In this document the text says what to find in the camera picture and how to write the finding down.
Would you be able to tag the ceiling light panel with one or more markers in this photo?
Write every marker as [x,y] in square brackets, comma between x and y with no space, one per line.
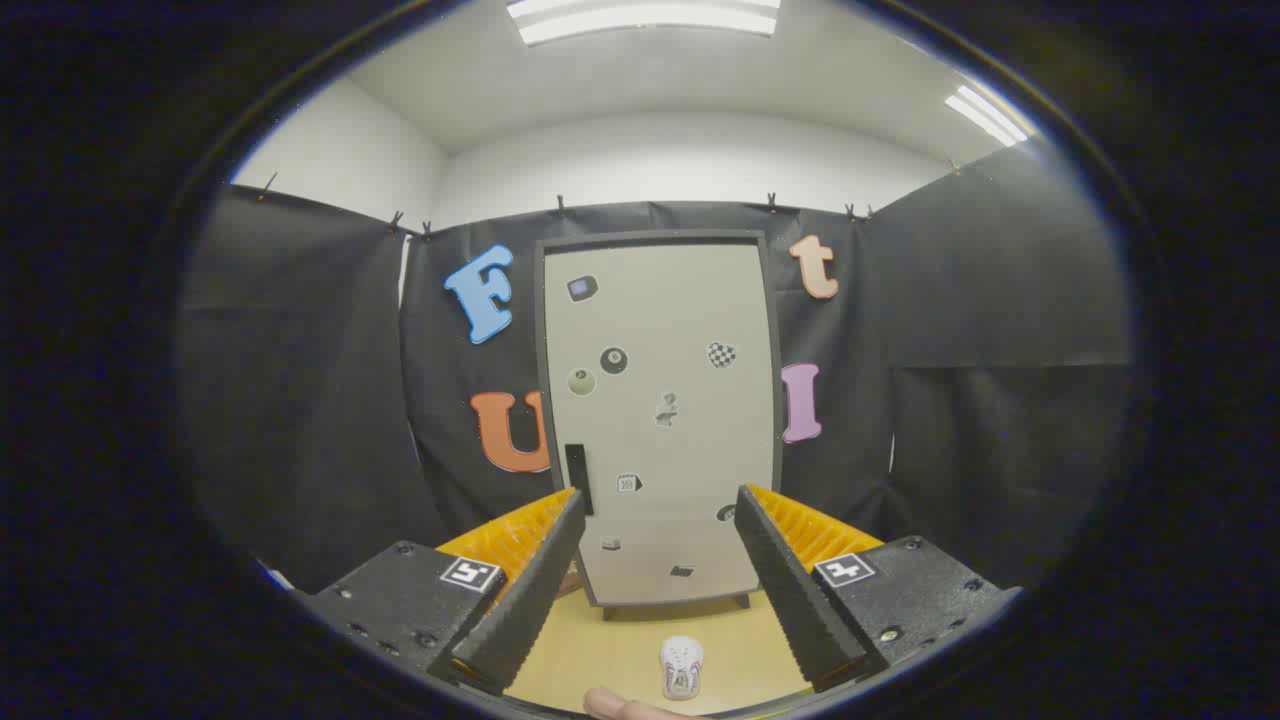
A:
[645,18]
[988,115]

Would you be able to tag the grey shoe cabinet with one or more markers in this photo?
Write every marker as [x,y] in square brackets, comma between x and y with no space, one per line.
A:
[650,238]

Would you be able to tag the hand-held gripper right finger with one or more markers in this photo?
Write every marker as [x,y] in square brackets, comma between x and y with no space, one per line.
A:
[790,600]

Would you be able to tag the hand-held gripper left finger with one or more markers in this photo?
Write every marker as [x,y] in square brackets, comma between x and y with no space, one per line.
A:
[520,600]

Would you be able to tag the black backdrop cloth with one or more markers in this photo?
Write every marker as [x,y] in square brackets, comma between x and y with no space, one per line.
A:
[300,400]

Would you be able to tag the white canvas shoe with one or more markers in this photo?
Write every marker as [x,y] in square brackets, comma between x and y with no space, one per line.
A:
[681,665]

